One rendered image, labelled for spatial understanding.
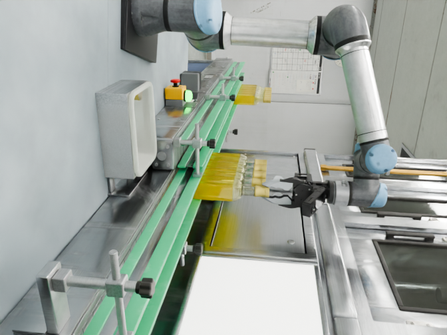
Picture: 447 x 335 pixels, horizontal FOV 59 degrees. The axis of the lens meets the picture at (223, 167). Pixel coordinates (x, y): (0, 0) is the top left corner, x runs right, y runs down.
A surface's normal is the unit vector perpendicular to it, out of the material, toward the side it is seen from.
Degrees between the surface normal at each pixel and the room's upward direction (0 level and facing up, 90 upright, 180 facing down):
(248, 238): 90
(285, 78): 90
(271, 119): 90
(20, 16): 0
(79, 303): 90
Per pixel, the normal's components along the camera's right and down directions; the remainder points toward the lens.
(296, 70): -0.12, 0.39
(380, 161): -0.13, -0.02
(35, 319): 0.00, -0.92
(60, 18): 0.99, 0.06
